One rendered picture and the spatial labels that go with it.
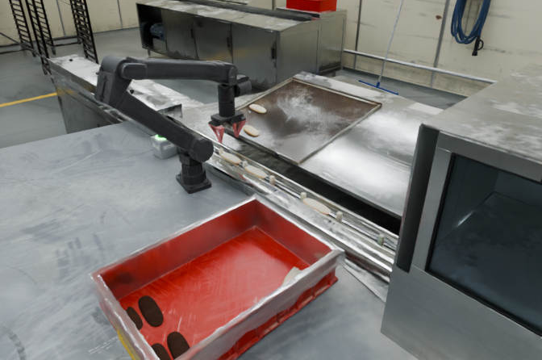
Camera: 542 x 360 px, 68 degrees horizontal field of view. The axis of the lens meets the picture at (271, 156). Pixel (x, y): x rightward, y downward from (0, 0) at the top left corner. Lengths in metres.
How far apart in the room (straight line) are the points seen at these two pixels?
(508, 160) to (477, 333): 0.32
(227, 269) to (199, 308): 0.13
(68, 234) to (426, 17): 4.44
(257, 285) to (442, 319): 0.42
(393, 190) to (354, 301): 0.40
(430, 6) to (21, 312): 4.67
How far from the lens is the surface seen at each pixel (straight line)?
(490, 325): 0.79
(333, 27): 4.97
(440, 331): 0.86
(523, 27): 4.71
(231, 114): 1.40
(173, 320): 0.97
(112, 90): 1.11
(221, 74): 1.32
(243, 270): 1.06
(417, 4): 5.11
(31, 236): 1.34
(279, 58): 4.16
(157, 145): 1.58
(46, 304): 1.11
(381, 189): 1.26
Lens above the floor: 1.55
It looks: 28 degrees down
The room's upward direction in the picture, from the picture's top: straight up
